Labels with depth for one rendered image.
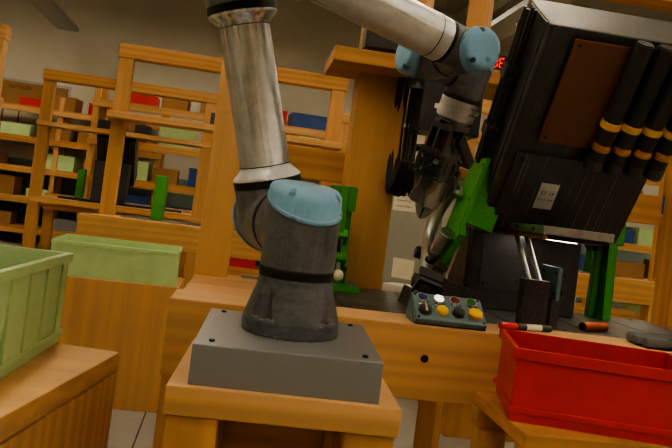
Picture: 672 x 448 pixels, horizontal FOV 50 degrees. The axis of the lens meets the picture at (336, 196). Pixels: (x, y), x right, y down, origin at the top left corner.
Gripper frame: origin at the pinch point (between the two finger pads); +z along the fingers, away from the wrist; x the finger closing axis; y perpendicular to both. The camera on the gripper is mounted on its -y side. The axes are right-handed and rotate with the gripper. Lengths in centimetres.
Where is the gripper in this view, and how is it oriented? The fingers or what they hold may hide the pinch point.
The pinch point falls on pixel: (423, 212)
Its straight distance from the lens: 148.9
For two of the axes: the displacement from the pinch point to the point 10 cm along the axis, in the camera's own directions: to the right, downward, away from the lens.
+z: -3.1, 9.1, 2.6
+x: 7.7, 4.0, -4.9
